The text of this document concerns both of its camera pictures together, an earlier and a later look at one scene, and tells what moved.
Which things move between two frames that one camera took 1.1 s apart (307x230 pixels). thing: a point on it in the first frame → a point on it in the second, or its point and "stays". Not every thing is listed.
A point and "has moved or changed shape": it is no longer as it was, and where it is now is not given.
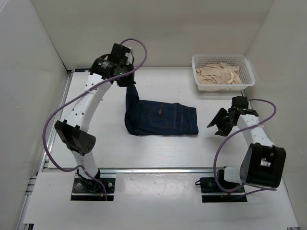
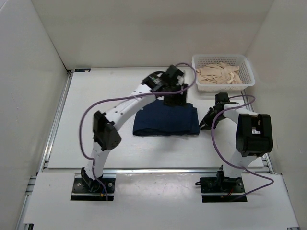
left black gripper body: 126,80 → 175,99
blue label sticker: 81,70 stays
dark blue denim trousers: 145,117 has moved or changed shape
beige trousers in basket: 218,73 stays
